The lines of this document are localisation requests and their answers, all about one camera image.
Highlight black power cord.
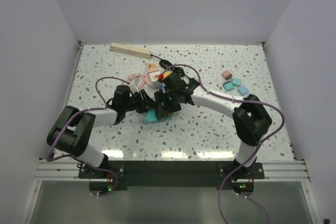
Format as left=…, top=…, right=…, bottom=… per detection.
left=151, top=54, right=186, bottom=77

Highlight pink charger plug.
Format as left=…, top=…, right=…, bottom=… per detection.
left=222, top=70, right=233, bottom=80

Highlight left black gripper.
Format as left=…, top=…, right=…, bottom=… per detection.
left=123, top=89, right=157, bottom=114

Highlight blue charger plug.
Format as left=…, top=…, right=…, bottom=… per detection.
left=237, top=86, right=249, bottom=97

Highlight dark green dragon cube socket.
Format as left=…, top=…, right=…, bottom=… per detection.
left=155, top=109, right=173, bottom=120

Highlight teal triangular power strip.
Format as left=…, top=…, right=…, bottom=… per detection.
left=144, top=110, right=168, bottom=124

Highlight light teal charger plug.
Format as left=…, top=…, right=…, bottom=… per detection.
left=232, top=78, right=242, bottom=87

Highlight pink cube socket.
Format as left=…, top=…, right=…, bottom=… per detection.
left=146, top=63, right=159, bottom=73

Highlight pink coiled cable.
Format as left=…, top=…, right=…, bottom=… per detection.
left=125, top=73, right=148, bottom=88

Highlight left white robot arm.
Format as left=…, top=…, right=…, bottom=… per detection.
left=47, top=85, right=155, bottom=178

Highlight white cube socket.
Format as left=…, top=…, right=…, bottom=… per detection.
left=149, top=71, right=161, bottom=88

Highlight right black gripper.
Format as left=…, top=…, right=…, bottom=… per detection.
left=155, top=89, right=182, bottom=116

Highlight beige power strip red sockets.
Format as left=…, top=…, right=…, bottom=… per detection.
left=110, top=43, right=151, bottom=59

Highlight yellow cube socket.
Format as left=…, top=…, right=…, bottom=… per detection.
left=163, top=70, right=172, bottom=77

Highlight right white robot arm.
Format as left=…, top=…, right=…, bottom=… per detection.
left=155, top=73, right=272, bottom=178

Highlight teal dual usb charger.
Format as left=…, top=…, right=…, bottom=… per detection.
left=223, top=82, right=234, bottom=91

